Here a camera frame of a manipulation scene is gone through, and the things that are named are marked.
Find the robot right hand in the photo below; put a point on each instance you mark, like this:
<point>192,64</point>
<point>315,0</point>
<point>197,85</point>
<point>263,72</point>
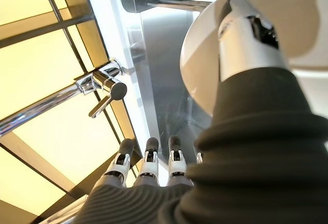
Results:
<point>243,170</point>

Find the cream ceramic plate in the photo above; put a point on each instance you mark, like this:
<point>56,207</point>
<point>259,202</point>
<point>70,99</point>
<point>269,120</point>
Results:
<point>200,55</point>

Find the stainless steel sink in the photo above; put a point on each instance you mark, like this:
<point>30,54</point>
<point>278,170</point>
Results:
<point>166,67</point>

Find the chrome gooseneck kitchen faucet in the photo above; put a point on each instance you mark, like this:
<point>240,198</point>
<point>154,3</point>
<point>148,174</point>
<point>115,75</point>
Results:
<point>102,79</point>

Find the dark window frame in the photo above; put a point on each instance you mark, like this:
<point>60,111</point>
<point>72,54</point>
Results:
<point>51,28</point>

